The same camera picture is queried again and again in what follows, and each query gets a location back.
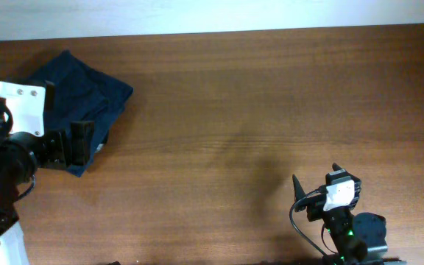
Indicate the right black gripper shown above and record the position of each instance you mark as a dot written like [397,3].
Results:
[315,209]

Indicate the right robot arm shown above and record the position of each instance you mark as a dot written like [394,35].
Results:
[358,239]

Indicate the grey folded garment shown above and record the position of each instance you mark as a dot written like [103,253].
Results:
[99,147]

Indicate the navy blue shorts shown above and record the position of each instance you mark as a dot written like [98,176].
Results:
[82,93]

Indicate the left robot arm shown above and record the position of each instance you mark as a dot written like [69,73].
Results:
[15,168]

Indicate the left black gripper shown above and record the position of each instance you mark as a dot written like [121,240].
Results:
[82,141]

